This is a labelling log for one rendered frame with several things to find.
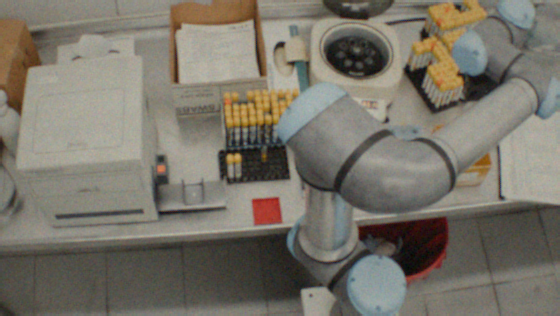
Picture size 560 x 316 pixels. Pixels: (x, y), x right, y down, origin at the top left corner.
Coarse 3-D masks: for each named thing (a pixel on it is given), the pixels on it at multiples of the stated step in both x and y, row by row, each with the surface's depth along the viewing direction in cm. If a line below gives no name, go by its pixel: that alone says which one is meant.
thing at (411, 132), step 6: (390, 126) 156; (396, 126) 156; (402, 126) 156; (408, 126) 156; (414, 126) 157; (420, 126) 157; (396, 132) 155; (402, 132) 155; (408, 132) 156; (414, 132) 156; (420, 132) 156; (402, 138) 155; (408, 138) 155
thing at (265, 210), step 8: (256, 200) 155; (264, 200) 155; (272, 200) 156; (256, 208) 154; (264, 208) 154; (272, 208) 154; (280, 208) 154; (256, 216) 153; (264, 216) 153; (272, 216) 153; (280, 216) 153; (256, 224) 152
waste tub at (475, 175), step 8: (480, 160) 159; (488, 160) 154; (472, 168) 151; (480, 168) 152; (488, 168) 152; (464, 176) 155; (472, 176) 155; (480, 176) 156; (456, 184) 158; (464, 184) 159; (472, 184) 159; (480, 184) 160
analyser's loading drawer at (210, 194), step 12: (156, 192) 151; (168, 192) 151; (180, 192) 151; (192, 192) 151; (204, 192) 148; (216, 192) 152; (156, 204) 149; (168, 204) 150; (180, 204) 150; (192, 204) 149; (204, 204) 150; (216, 204) 150; (228, 204) 150
